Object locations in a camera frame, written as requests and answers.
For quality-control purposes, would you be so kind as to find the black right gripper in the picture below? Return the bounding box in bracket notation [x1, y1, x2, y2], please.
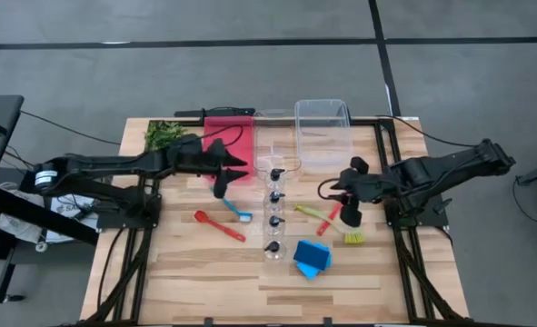
[331, 156, 392, 228]

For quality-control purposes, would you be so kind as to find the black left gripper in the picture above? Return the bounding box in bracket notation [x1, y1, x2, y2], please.
[165, 134, 250, 200]

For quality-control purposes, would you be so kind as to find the blue dish brush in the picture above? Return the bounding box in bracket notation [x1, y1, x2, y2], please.
[211, 185, 254, 223]

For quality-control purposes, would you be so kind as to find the red dish brush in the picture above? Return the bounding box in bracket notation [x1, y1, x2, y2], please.
[315, 203, 343, 237]

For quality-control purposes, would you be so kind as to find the clear pump bottle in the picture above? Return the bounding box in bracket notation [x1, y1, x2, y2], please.
[264, 166, 288, 192]
[264, 190, 288, 214]
[262, 239, 289, 264]
[263, 213, 288, 238]

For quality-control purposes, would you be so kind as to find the green dish brush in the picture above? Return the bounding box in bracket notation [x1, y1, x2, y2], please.
[293, 203, 367, 245]

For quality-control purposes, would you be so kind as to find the red spoon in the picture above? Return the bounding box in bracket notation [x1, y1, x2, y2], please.
[193, 210, 247, 243]

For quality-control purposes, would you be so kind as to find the blue sponge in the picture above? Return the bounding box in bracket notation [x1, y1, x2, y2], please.
[296, 244, 334, 281]
[293, 239, 333, 273]

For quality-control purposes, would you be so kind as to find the red plastic tray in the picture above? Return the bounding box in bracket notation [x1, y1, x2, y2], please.
[202, 114, 256, 183]

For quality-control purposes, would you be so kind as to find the black power strip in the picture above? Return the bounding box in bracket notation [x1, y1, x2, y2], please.
[174, 106, 256, 119]

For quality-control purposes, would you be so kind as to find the small clear plastic bin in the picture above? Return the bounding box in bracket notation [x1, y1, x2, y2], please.
[253, 107, 303, 177]

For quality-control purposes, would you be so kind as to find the large clear plastic bin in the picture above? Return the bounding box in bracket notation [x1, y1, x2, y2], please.
[293, 98, 355, 168]

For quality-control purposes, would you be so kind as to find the green plant in white pot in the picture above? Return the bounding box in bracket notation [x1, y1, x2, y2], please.
[144, 119, 190, 154]

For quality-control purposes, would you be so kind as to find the white printed bag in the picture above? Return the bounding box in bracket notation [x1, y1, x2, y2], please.
[45, 193, 102, 244]

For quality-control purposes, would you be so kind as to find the black desk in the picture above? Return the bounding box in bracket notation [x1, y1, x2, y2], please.
[0, 94, 100, 305]

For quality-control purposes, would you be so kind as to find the black aluminium table frame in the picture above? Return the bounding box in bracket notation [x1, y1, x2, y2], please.
[80, 115, 472, 327]

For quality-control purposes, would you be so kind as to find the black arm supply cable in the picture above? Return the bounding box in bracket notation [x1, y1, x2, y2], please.
[375, 114, 481, 149]

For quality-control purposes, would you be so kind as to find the black floor cable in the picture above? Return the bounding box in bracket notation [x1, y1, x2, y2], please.
[19, 110, 123, 146]
[511, 175, 537, 228]

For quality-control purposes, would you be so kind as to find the black frame cable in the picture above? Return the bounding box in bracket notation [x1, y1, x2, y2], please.
[95, 225, 128, 312]

